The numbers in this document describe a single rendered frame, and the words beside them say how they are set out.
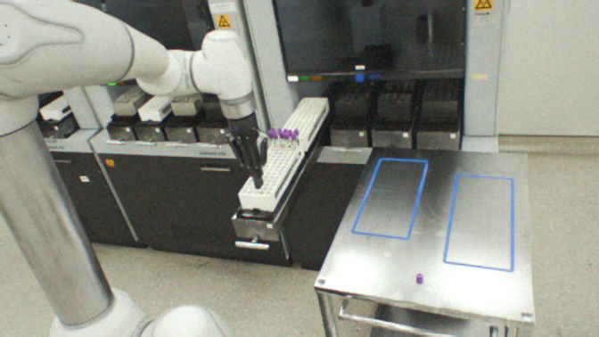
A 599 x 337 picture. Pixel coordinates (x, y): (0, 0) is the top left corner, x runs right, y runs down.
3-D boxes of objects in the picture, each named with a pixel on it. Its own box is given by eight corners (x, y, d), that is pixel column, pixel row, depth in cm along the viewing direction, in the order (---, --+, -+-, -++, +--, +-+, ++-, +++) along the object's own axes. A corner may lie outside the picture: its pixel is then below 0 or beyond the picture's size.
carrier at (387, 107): (411, 114, 163) (411, 99, 160) (411, 117, 161) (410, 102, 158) (379, 114, 167) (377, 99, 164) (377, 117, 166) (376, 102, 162)
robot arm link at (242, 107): (226, 85, 122) (232, 105, 126) (211, 101, 116) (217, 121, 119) (258, 84, 119) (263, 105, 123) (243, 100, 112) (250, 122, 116)
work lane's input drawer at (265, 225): (306, 123, 189) (302, 102, 184) (339, 123, 184) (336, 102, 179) (230, 247, 133) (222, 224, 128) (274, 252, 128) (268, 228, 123)
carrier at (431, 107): (457, 114, 158) (457, 98, 154) (457, 118, 156) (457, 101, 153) (422, 114, 162) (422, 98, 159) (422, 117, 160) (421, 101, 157)
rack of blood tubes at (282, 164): (278, 156, 158) (274, 140, 154) (306, 157, 154) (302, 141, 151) (242, 211, 135) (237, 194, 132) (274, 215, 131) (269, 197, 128)
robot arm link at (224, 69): (260, 81, 120) (213, 85, 124) (247, 21, 112) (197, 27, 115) (248, 100, 112) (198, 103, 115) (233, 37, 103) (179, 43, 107)
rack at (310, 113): (306, 112, 182) (303, 97, 178) (330, 112, 178) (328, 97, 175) (279, 153, 159) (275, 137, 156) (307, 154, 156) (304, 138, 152)
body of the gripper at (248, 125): (260, 105, 122) (267, 135, 127) (232, 105, 125) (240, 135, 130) (249, 119, 116) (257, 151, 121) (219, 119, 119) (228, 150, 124)
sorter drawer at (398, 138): (400, 70, 217) (399, 52, 212) (430, 69, 212) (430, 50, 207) (370, 155, 161) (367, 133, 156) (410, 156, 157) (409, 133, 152)
